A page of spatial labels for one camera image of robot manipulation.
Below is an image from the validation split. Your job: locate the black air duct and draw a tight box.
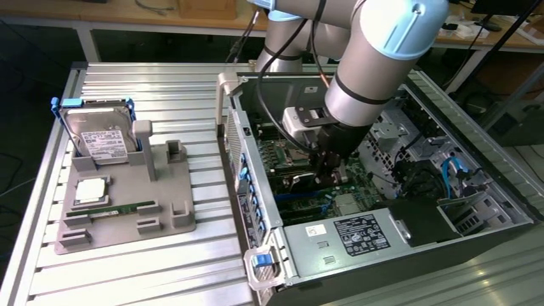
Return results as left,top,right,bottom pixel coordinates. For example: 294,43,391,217
388,199,467,248

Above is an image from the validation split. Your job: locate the black wire bundle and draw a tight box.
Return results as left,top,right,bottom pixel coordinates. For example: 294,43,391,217
394,159,447,200

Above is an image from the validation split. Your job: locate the black open PC case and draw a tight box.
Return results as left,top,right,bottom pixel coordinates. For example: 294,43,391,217
216,71,544,306

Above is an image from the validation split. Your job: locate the blue wire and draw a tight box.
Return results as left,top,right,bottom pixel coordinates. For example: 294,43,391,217
440,158,459,200
450,152,472,175

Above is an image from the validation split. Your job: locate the CPU socket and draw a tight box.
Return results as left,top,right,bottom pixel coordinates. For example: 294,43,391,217
280,143,314,163

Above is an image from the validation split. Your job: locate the hanging cable with connector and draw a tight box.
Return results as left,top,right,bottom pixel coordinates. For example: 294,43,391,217
224,8,262,64

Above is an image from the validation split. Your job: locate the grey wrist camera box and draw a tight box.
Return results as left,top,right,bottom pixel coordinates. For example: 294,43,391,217
282,106,332,145

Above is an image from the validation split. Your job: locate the silver CPU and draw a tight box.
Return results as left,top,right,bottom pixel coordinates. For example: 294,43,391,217
74,178,107,205

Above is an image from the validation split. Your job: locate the black equipment box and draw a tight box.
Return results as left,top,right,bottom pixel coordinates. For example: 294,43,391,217
484,103,544,147

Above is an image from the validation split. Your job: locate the green motherboard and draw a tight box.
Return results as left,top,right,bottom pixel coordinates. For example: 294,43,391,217
255,122,384,226

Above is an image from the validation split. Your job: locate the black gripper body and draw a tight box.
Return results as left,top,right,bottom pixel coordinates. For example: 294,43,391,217
316,122,371,159

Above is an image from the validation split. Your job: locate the plain grey case handle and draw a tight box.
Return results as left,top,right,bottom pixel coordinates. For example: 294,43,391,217
218,71,250,125

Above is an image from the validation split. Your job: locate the thin copper-tipped cable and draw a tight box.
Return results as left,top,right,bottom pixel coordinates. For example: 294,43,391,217
310,0,332,89

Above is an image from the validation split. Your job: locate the white and black device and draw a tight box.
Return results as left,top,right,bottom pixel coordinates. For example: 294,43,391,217
442,21,487,41

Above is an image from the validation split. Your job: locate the black slanted pole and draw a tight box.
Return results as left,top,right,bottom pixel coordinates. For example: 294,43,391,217
491,0,540,54

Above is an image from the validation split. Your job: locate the wooden desk with box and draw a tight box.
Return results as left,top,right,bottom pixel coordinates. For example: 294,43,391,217
0,0,270,63

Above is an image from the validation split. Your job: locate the silver disk bay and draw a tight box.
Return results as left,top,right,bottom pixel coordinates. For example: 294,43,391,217
363,105,431,168

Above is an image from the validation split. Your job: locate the grey handle with latch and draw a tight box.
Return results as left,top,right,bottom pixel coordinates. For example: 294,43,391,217
246,244,287,289

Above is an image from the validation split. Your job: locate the black expansion slot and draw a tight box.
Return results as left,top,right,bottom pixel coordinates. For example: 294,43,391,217
278,203,328,217

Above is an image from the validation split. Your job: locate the silver perforated drive bay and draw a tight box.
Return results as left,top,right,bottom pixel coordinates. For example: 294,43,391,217
438,191,500,237

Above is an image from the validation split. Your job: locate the long black robot cable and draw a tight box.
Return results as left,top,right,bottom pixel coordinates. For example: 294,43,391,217
258,0,330,151

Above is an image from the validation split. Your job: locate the silver power supply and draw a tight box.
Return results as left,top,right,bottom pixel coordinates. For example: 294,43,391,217
283,208,414,278

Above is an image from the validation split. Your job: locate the silver hard disk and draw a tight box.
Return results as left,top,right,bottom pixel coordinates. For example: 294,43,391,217
63,106,142,166

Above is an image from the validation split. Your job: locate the blue expansion slot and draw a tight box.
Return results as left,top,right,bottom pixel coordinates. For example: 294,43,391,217
274,190,323,202

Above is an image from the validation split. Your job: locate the silver chipset heatsink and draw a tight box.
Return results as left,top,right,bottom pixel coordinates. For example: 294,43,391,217
334,194,363,215

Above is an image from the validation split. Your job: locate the wooden desk with monitor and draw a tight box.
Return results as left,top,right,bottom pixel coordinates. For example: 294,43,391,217
428,12,544,93

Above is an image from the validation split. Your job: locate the black monitor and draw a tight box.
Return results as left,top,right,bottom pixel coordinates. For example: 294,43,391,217
471,0,528,32

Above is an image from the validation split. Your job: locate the black graphics card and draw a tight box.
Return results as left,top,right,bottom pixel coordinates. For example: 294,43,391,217
278,171,342,195

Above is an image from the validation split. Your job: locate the hard disk drive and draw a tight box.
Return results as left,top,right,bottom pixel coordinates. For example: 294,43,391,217
50,96,144,152

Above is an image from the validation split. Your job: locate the grey parts rack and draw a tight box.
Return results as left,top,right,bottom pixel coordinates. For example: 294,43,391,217
54,119,199,256

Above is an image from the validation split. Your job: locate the green RAM stick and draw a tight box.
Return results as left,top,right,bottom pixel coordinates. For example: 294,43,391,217
70,200,155,221

